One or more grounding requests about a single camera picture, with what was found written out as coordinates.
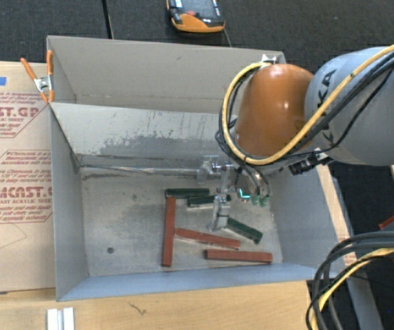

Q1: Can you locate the dark green flat block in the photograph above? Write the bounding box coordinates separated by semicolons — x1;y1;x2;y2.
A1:
164;188;211;199
186;194;232;209
226;217;264;245

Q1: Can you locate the red-brown flat block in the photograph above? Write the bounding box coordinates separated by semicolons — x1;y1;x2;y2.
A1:
160;196;177;268
175;227;242;251
204;249;274;265

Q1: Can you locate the brown cardboard board red print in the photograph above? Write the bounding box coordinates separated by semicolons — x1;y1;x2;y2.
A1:
0;59;57;296

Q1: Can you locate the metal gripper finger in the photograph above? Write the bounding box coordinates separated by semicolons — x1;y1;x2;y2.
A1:
196;155;226;185
206;194;232;233

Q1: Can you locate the grey metal bin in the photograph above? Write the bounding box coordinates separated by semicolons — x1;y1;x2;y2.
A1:
46;35;348;303

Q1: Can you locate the black cylinder on white bracket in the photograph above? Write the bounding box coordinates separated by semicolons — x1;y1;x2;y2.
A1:
288;152;332;176

